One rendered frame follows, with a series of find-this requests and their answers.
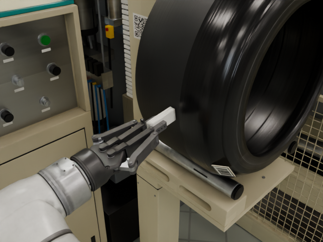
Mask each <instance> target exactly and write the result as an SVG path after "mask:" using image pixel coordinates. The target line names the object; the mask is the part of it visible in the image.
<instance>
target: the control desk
mask: <svg viewBox="0 0 323 242"><path fill-rule="evenodd" d="M90 110H91V108H90V101H89V93H88V85H87V75H86V67H85V60H84V52H83V44H82V37H81V29H80V22H79V14H78V6H77V5H75V4H69V5H64V6H59V7H54V8H48V9H43V10H38V11H33V12H26V13H22V14H16V15H11V16H6V17H1V18H0V190H1V189H3V188H5V187H7V186H8V185H10V184H12V183H14V182H16V181H18V180H21V179H25V178H28V177H30V176H33V175H34V174H36V173H38V172H39V171H40V170H42V169H44V168H46V167H48V166H49V165H51V164H52V163H54V162H56V161H57V160H59V159H60V158H62V157H66V158H68V159H70V157H71V156H73V155H74V154H76V153H78V152H79V151H81V150H82V149H84V148H89V149H90V147H91V146H93V141H92V138H91V136H92V135H94V134H93V126H92V118H91V111H90ZM64 219H65V221H66V223H67V225H68V227H69V228H70V230H71V231H72V233H73V234H74V235H75V236H76V238H77V239H78V240H79V241H80V242H107V235H106V228H105V220H104V212H103V205H102V197H101V189H100V188H98V189H97V190H96V191H94V192H92V197H91V199H90V200H88V201H87V202H86V203H84V204H83V205H81V206H80V207H79V208H78V209H76V210H75V211H73V212H72V213H71V214H70V215H68V216H66V217H65V218H64Z"/></svg>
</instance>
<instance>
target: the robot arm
mask: <svg viewBox="0 0 323 242"><path fill-rule="evenodd" d="M175 120H176V117H175V109H174V108H172V107H169V108H167V109H166V110H164V111H163V112H161V113H160V114H158V115H156V116H152V117H151V118H149V119H148V120H146V121H145V119H140V122H137V120H132V121H130V122H127V123H125V124H123V125H120V126H118V127H115V128H113V129H111V130H108V131H106V132H104V133H99V134H95V135H92V136H91V138H92V141H93V146H91V147H90V149H89V148H84V149H82V150H81V151H79V152H78V153H76V154H74V155H73V156H71V157H70V159H68V158H66V157H62V158H60V159H59V160H57V161H56V162H54V163H52V164H51V165H49V166H48V167H46V168H44V169H42V170H40V171H39V172H38V173H36V174H34V175H33V176H30V177H28V178H25V179H21V180H18V181H16V182H14V183H12V184H10V185H8V186H7V187H5V188H3V189H1V190H0V242H80V241H79V240H78V239H77V238H76V236H75V235H74V234H73V233H72V231H71V230H70V228H69V227H68V225H67V223H66V221H65V219H64V218H65V217H66V216H68V215H70V214H71V213H72V212H73V211H75V210H76V209H78V208H79V207H80V206H81V205H83V204H84V203H86V202H87V201H88V200H90V199H91V197H92V192H94V191H96V190H97V189H98V188H100V187H101V186H102V185H104V184H105V183H106V182H107V181H108V180H109V178H110V177H111V176H112V175H114V174H117V173H119V172H121V171H122V170H124V171H129V172H130V174H131V175H134V174H136V172H137V169H138V166H139V165H140V164H141V163H142V162H143V161H144V160H145V158H146V157H147V156H148V155H149V154H150V153H151V152H152V151H153V150H154V148H155V147H156V146H157V145H158V144H159V137H158V134H159V133H161V132H162V131H163V130H165V129H166V128H167V126H168V125H169V124H170V123H172V122H173V121H175ZM131 127H132V128H131Z"/></svg>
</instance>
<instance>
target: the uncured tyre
mask: <svg viewBox="0 0 323 242"><path fill-rule="evenodd" d="M135 83H136V95H137V102H138V106H139V109H140V112H141V115H142V117H143V118H144V119H145V121H146V120H148V119H149V118H151V117H152V116H156V115H158V114H160V113H161V112H163V111H164V110H166V109H167V108H169V107H172V108H174V109H175V117H176V120H175V121H173V122H172V123H170V124H169V125H168V126H167V128H166V129H165V130H163V131H162V132H161V133H159V134H158V137H159V140H160V141H161V142H162V143H164V144H165V145H167V146H169V147H170V148H172V149H173V150H175V151H177V152H178V153H180V154H181V155H183V156H185V157H187V158H188V159H190V160H191V161H193V162H195V163H196V164H198V165H199V166H201V167H203V168H204V169H206V170H207V171H209V172H211V173H213V174H217V175H219V174H218V172H217V171H216V170H215V169H214V168H213V167H212V165H218V166H226V167H229V168H230V170H231V171H232V172H233V173H234V174H235V176H236V177H239V176H243V175H246V174H250V173H254V172H257V171H259V170H261V169H263V168H265V167H267V166H268V165H270V164H271V163H272V162H274V161H275V160H276V159H277V158H278V157H279V156H280V155H281V154H282V153H283V152H284V151H285V150H286V149H287V148H288V146H289V145H290V144H291V143H292V141H293V140H294V139H295V137H296V136H297V134H298V133H299V132H300V130H301V129H302V127H303V125H304V124H305V122H306V121H307V119H308V117H309V116H310V114H311V112H312V110H313V108H314V106H315V104H316V102H317V100H318V98H319V96H320V94H321V92H322V89H323V0H156V2H155V4H154V5H153V7H152V10H151V12H150V14H149V16H148V18H147V21H146V23H145V26H144V29H143V32H142V35H141V39H140V43H139V47H138V53H137V61H136V74H135ZM221 176H225V175H221ZM225 177H229V178H233V177H232V176H225Z"/></svg>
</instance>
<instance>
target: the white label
mask: <svg viewBox="0 0 323 242"><path fill-rule="evenodd" d="M212 167H213V168H214V169H215V170H216V171H217V172H218V174H219V175H225V176H232V177H236V176H235V174H234V173H233V172H232V171H231V170H230V168H229V167H226V166H218V165H212Z"/></svg>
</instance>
